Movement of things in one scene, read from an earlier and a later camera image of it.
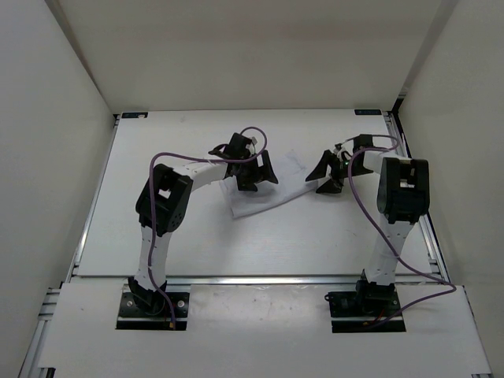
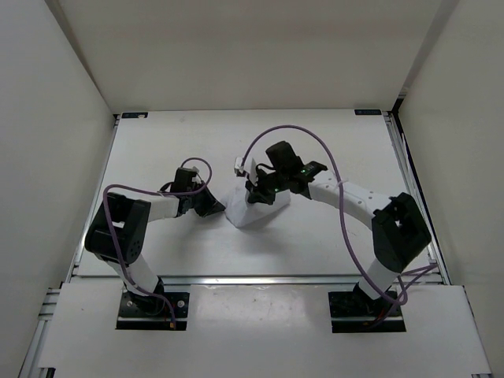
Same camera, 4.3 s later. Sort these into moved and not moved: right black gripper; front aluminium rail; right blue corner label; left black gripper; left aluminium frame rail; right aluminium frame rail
Moved: left black gripper; right black gripper
Not moved: left aluminium frame rail; right aluminium frame rail; front aluminium rail; right blue corner label
